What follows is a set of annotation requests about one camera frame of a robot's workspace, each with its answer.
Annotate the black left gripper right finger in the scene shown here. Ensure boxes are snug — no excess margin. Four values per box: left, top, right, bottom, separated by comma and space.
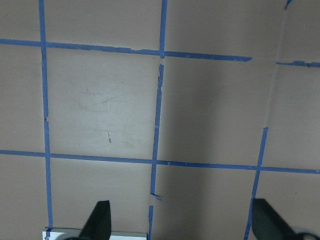
251, 198, 296, 240

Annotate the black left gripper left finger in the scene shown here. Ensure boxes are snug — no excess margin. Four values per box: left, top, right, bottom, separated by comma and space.
78, 200, 112, 240

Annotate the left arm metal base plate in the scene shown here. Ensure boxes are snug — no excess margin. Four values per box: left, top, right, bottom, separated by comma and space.
41, 226, 148, 240

